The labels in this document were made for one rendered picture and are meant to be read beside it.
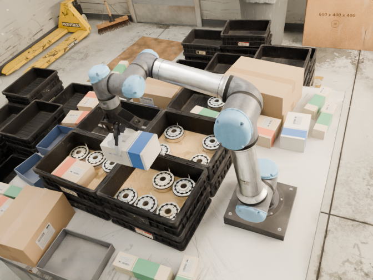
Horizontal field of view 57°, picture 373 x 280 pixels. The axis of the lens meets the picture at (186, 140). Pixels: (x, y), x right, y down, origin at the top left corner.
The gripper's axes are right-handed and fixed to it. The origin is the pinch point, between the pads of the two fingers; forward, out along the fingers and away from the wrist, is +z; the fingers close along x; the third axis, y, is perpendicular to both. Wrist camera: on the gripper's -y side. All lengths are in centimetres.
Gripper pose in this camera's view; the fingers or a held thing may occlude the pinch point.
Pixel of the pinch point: (130, 144)
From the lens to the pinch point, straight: 141.9
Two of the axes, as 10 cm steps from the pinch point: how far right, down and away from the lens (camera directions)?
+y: -9.0, -1.8, 4.0
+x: -4.1, 6.7, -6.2
